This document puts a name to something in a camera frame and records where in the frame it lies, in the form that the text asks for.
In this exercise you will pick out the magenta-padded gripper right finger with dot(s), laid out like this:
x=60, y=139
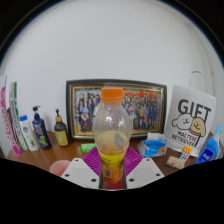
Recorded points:
x=145, y=171

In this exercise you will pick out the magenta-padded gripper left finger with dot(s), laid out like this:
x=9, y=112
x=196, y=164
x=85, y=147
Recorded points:
x=78, y=173

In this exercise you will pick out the orange-capped juice bottle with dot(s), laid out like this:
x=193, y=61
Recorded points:
x=112, y=133

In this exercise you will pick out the pink ceramic mug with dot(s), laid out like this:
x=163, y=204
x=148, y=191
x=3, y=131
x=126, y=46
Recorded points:
x=59, y=166

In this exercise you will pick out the blue tissue pack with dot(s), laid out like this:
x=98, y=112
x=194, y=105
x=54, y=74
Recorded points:
x=152, y=148

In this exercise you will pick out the small green pack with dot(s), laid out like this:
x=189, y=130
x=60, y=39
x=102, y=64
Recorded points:
x=87, y=148

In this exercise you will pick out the small patterned packet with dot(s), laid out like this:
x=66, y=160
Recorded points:
x=175, y=162

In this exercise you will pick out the brown yellow-label pump bottle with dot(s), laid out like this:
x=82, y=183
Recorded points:
x=61, y=133

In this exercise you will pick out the small puzzle cube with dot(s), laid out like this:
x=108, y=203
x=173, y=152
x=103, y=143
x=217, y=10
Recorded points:
x=186, y=153

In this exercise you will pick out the dark blue pump bottle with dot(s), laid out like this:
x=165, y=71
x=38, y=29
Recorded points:
x=41, y=131

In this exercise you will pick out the white shampoo bottle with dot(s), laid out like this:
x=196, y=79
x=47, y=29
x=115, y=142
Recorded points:
x=29, y=136

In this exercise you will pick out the dark-framed group picture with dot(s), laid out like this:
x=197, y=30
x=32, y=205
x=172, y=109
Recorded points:
x=146, y=110

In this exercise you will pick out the blue detergent bottle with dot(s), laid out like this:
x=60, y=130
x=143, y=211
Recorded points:
x=208, y=153

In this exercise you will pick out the white paper gift bag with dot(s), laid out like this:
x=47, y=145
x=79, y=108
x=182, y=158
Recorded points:
x=191, y=116

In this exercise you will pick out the tall green white box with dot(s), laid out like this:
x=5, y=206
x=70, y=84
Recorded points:
x=16, y=120

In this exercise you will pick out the tall pink box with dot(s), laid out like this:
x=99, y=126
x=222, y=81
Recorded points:
x=6, y=123

